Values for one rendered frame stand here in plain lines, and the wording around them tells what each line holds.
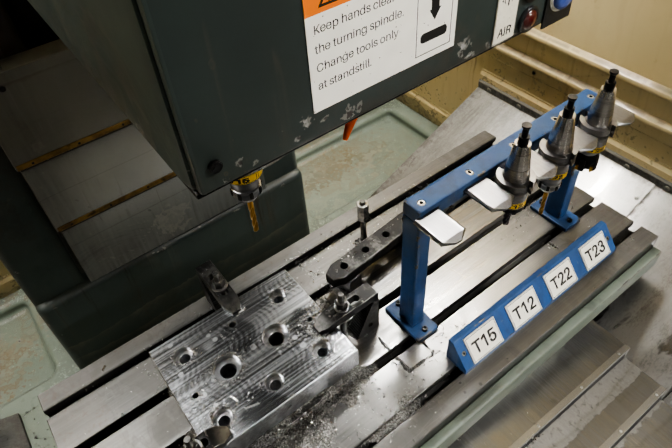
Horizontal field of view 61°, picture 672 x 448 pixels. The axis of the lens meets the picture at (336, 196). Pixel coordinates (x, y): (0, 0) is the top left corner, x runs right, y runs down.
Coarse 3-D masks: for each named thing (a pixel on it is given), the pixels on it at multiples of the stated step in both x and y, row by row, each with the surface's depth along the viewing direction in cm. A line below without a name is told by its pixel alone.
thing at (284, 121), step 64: (64, 0) 47; (128, 0) 32; (192, 0) 34; (256, 0) 36; (128, 64) 39; (192, 64) 36; (256, 64) 39; (448, 64) 52; (192, 128) 39; (256, 128) 42; (320, 128) 47; (192, 192) 44
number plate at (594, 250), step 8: (600, 232) 118; (592, 240) 117; (600, 240) 118; (584, 248) 116; (592, 248) 116; (600, 248) 117; (608, 248) 118; (584, 256) 115; (592, 256) 116; (600, 256) 117; (584, 264) 116; (592, 264) 116
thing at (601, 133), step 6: (582, 120) 102; (612, 120) 101; (582, 126) 101; (588, 126) 100; (612, 126) 100; (588, 132) 100; (594, 132) 100; (600, 132) 99; (606, 132) 99; (612, 132) 102; (600, 138) 101; (606, 138) 101
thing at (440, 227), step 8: (424, 216) 88; (432, 216) 88; (440, 216) 88; (448, 216) 88; (416, 224) 88; (424, 224) 87; (432, 224) 87; (440, 224) 87; (448, 224) 87; (456, 224) 87; (424, 232) 87; (432, 232) 86; (440, 232) 86; (448, 232) 86; (456, 232) 86; (464, 232) 86; (440, 240) 85; (448, 240) 85; (456, 240) 85
